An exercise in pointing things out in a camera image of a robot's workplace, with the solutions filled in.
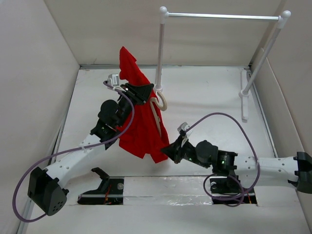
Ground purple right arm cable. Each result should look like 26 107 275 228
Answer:
180 112 260 207

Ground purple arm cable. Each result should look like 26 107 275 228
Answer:
180 112 260 207
12 81 136 223

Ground wooden clothes hanger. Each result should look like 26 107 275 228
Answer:
150 90 168 138

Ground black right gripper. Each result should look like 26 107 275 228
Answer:
159 135 210 169

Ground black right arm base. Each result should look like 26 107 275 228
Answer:
203 174 257 207

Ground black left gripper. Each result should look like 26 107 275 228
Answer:
116 83 153 128

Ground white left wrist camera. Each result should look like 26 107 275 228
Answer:
105 74 121 90

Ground white clothes rack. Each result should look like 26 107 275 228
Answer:
154 6 292 121

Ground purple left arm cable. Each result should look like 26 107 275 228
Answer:
12 81 136 223

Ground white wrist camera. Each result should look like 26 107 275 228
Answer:
177 122 193 147
105 74 121 90

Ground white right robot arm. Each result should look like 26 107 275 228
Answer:
161 139 312 194

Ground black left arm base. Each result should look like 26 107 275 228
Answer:
77 167 124 205

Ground red t shirt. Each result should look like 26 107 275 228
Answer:
119 46 169 163

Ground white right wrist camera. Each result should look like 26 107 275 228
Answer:
177 122 193 147

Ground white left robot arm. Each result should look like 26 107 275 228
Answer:
28 83 154 216

